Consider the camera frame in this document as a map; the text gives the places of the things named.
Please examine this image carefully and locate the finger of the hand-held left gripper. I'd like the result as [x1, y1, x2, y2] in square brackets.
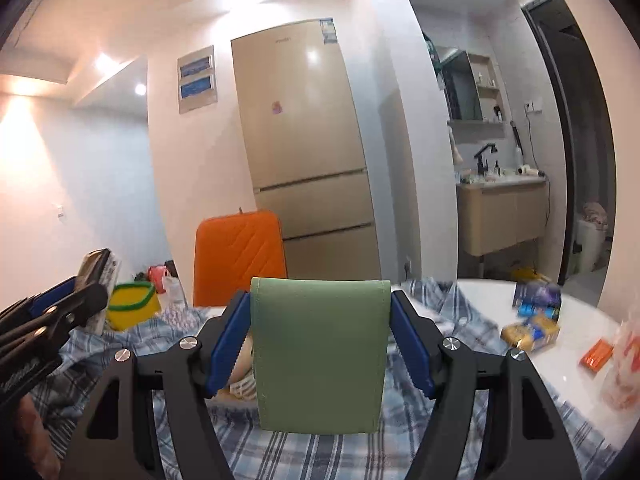
[0, 276, 82, 323]
[0, 284, 109, 357]

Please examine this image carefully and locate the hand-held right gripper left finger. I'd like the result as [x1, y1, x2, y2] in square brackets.
[72, 292, 251, 480]

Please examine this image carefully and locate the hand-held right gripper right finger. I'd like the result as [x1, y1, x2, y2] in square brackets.
[391, 291, 581, 480]

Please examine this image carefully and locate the white printed packet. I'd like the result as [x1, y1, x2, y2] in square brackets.
[82, 249, 123, 332]

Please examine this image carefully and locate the green leather pouch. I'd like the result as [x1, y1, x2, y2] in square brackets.
[249, 276, 392, 435]

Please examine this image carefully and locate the yellow blue tissue packet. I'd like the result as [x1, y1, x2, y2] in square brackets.
[501, 312, 561, 352]

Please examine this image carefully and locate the person's left hand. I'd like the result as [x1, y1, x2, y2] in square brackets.
[15, 397, 60, 478]

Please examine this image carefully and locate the yellow basket with green rim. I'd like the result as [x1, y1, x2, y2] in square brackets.
[106, 282, 160, 331]

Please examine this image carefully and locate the white plastic bag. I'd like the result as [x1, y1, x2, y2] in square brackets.
[162, 275, 190, 308]

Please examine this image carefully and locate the orange quilted chair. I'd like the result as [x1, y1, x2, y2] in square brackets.
[193, 210, 289, 308]

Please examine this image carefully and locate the dark blue small box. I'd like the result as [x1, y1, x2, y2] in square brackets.
[512, 281, 562, 320]

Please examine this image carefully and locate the blue plaid shirt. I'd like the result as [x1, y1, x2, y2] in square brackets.
[20, 277, 616, 480]

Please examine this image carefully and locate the beige sink vanity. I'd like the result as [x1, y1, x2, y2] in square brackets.
[456, 175, 548, 257]

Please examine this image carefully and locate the orange red small box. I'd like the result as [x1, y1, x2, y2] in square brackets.
[579, 338, 615, 372]

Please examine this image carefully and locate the black faucet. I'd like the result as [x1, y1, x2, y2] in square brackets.
[472, 142, 498, 177]

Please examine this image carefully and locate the beige three-door fridge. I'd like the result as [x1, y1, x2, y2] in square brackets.
[230, 18, 383, 281]

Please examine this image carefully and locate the white bin with clothes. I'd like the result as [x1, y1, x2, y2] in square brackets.
[572, 202, 613, 275]

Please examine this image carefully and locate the translucent plastic bag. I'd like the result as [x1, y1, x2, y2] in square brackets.
[600, 317, 640, 411]

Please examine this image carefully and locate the black white brush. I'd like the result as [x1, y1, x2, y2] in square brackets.
[510, 121, 524, 166]

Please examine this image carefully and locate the bathroom mirror cabinet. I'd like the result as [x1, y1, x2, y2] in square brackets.
[432, 46, 506, 123]

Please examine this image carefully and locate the coiled white cable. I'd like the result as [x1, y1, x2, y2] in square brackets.
[227, 377, 258, 402]

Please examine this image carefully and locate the wall electrical panel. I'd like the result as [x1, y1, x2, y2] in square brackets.
[177, 45, 218, 115]

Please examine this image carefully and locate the black door frame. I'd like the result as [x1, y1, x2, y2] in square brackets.
[520, 0, 618, 286]

